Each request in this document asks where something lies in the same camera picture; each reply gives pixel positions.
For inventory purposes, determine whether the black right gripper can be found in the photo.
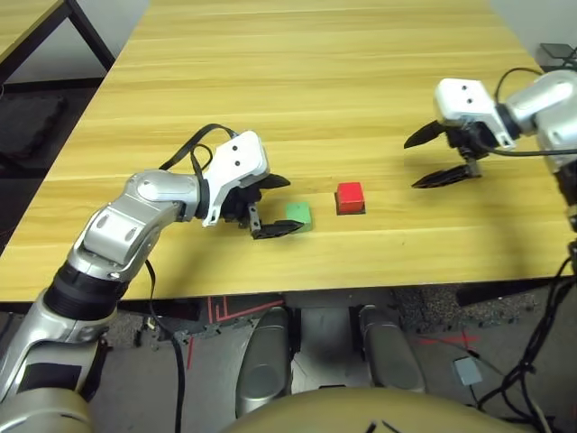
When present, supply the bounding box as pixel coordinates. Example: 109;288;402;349
403;120;496;189

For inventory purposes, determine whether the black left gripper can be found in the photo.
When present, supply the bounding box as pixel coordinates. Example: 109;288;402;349
220;172;306;241

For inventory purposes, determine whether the green wooden block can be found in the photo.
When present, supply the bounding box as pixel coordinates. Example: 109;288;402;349
284;200;314;234

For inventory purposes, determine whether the red wooden block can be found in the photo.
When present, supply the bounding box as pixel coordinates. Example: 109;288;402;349
334;181;366;216

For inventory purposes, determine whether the grey robot left leg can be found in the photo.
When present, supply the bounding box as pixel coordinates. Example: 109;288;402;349
234;306;295;419

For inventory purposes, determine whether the grey robot leg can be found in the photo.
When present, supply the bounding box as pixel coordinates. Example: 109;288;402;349
234;306;295;419
359;304;426;394

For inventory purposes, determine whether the black speckled foam mat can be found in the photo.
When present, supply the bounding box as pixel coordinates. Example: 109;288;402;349
390;287;545;333

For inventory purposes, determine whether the black tablet on stand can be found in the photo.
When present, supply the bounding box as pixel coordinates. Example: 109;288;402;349
539;41;577;60

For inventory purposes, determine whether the grey robot right leg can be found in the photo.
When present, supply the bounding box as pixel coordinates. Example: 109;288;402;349
359;304;426;394

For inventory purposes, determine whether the grey foot pedal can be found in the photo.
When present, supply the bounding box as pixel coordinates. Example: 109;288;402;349
451;355;484;386

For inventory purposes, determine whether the tan robot torso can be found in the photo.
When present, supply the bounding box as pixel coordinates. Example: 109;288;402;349
219;386;545;433

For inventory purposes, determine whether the black framed side table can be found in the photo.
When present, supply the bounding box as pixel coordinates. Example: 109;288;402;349
0;0;116;88

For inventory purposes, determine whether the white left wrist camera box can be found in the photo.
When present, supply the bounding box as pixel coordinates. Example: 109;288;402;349
201;130;271;228

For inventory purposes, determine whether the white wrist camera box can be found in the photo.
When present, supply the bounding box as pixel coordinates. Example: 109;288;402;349
433;78;517;151
201;130;271;228

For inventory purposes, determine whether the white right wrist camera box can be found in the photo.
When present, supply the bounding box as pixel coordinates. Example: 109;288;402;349
433;78;517;151

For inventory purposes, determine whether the black left camera ribbon cable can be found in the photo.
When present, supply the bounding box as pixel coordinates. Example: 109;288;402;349
159;123;239;182

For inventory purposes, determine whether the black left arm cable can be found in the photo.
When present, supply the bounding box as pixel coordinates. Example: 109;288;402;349
142;258;188;433

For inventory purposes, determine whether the black right side cable bundle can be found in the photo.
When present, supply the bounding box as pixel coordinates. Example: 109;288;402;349
476;255;577;433

